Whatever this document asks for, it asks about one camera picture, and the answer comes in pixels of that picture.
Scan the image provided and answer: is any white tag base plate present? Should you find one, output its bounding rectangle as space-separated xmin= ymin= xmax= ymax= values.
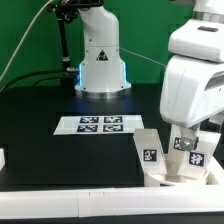
xmin=54 ymin=115 xmax=144 ymax=135

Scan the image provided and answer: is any black cable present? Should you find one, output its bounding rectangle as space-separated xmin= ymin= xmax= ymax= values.
xmin=0 ymin=68 xmax=78 ymax=94

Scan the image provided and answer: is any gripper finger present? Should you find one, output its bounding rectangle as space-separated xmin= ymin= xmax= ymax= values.
xmin=180 ymin=124 xmax=200 ymax=151

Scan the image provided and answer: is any grey cable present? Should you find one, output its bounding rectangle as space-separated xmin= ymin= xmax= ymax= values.
xmin=0 ymin=0 xmax=54 ymax=82

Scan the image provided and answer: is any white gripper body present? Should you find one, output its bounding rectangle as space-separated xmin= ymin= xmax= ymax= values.
xmin=160 ymin=55 xmax=224 ymax=128

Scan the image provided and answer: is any black camera stand pole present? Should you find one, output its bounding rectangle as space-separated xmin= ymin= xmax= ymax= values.
xmin=47 ymin=0 xmax=104 ymax=88

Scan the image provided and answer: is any white U-shaped wall fence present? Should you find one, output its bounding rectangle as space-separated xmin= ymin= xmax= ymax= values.
xmin=0 ymin=159 xmax=224 ymax=220

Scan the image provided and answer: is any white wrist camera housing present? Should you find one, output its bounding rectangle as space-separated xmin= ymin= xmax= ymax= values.
xmin=168 ymin=19 xmax=224 ymax=63

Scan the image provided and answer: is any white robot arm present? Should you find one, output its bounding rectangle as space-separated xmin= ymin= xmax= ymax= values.
xmin=75 ymin=0 xmax=224 ymax=150

